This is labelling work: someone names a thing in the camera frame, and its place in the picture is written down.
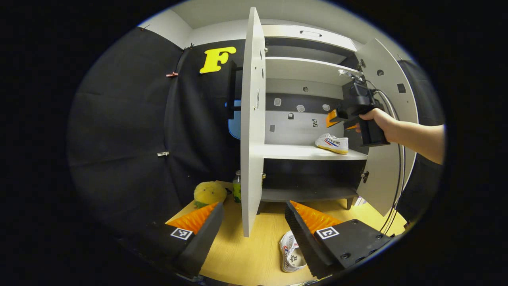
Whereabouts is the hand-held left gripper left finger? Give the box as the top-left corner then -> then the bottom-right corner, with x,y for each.
131,201 -> 225,278

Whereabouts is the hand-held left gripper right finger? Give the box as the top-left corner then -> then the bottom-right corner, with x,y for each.
285,201 -> 393,278

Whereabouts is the white canvas shoe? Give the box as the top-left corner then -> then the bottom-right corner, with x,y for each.
315,133 -> 349,155
280,230 -> 308,273

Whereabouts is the white shoe cabinet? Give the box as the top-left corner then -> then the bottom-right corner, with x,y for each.
260,25 -> 369,211

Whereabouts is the white cabinet door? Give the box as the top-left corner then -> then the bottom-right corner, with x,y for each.
240,7 -> 266,238
355,39 -> 419,217

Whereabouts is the white cabinet drawer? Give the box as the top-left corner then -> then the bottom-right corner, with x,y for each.
262,25 -> 358,52

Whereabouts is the yellow plush toy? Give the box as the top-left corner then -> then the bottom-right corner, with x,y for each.
193,181 -> 228,209

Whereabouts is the green drink bottle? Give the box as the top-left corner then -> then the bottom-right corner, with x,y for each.
233,170 -> 242,204

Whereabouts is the black backdrop cloth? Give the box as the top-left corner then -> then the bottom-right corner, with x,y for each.
67,26 -> 445,239

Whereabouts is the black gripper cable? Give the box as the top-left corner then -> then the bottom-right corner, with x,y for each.
365,79 -> 407,235

